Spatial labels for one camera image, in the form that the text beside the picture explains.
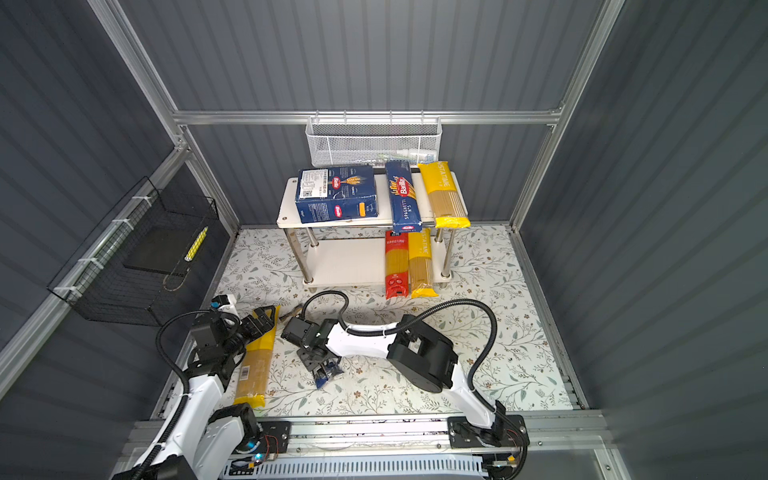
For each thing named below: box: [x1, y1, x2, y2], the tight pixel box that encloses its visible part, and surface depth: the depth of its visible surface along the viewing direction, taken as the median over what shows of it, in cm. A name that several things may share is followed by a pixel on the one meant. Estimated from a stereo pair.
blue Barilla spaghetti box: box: [385, 160, 423, 233], surface depth 76 cm
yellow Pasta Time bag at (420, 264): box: [408, 228, 439, 299], surface depth 99 cm
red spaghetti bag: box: [385, 231, 410, 300], surface depth 100 cm
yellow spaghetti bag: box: [234, 306, 280, 408], surface depth 82 cm
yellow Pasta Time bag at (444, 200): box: [418, 161, 471, 228], surface depth 78 cm
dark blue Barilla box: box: [295, 165, 379, 224], surface depth 74 cm
